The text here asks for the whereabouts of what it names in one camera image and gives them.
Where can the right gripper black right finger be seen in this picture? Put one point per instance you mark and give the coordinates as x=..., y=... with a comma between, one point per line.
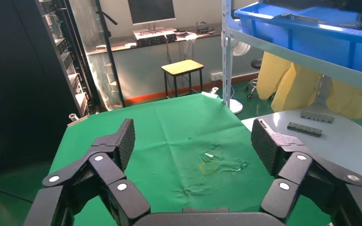
x=293, y=168

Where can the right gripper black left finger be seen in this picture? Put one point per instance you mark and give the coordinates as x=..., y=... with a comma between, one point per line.
x=106, y=174

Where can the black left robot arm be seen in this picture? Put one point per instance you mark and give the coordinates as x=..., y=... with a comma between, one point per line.
x=340, y=2

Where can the light grey metal block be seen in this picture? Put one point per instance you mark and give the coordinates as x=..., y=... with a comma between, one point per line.
x=317, y=117

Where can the silver binder clip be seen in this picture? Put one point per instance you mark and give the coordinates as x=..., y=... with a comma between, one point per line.
x=210, y=94
x=76, y=120

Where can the green table cloth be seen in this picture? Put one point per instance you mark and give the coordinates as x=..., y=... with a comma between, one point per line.
x=174, y=131

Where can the white standing fan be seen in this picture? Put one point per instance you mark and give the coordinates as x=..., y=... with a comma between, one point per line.
x=235, y=107

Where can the yellow fabric cover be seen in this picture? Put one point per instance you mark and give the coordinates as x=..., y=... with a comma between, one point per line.
x=281, y=84

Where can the black stool chrome base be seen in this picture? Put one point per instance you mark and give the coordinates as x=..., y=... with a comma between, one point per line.
x=256, y=64

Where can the electronics storage rack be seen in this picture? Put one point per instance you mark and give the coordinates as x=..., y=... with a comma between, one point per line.
x=71, y=68

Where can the black pole stand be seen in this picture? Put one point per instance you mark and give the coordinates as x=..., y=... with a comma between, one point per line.
x=110, y=56

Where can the dark tall cabinet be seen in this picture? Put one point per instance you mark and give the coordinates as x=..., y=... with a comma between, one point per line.
x=18, y=84

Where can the blue plastic bin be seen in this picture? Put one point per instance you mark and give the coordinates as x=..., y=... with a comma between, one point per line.
x=318, y=43

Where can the long wooden workbench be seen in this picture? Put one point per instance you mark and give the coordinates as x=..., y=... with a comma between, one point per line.
x=118, y=47

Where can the yellow top wooden stool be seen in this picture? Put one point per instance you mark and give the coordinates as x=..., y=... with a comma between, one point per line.
x=182, y=67

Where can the white metal shelf rack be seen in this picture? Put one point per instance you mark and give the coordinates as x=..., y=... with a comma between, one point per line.
x=227, y=46

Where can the black equipment box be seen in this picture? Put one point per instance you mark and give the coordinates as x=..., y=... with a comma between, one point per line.
x=156, y=40

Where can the stamped metal plate part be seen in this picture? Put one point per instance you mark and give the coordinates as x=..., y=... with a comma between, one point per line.
x=299, y=18

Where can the black computer monitor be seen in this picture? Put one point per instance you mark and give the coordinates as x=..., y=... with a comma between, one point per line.
x=151, y=11

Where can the grey slotted metal rail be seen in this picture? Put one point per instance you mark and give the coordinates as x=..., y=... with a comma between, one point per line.
x=304, y=129

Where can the white wall socket box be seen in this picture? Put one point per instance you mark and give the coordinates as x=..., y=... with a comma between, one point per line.
x=216, y=76

